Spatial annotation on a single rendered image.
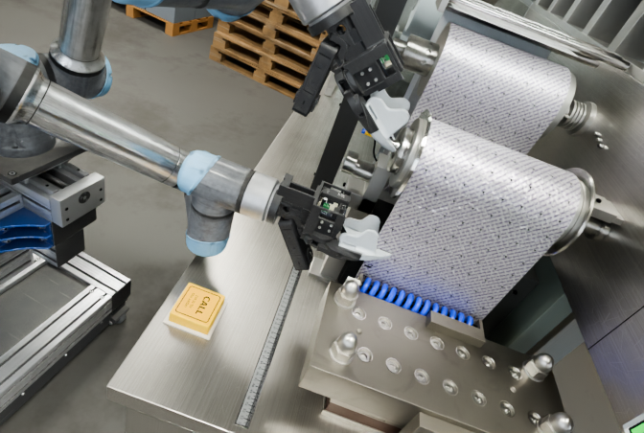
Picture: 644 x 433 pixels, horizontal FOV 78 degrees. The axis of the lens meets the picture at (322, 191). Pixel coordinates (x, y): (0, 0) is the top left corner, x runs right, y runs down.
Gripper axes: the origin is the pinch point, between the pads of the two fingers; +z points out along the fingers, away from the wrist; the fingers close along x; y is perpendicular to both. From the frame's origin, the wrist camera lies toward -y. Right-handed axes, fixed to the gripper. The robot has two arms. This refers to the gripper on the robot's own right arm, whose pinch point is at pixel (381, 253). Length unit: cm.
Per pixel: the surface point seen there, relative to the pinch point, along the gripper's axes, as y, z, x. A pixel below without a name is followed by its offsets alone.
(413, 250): 3.2, 4.2, -0.3
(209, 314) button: -16.6, -23.5, -11.2
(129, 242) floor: -109, -88, 70
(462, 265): 3.9, 12.4, -0.3
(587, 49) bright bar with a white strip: 36, 22, 30
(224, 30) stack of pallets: -79, -146, 306
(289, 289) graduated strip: -19.0, -12.0, 1.9
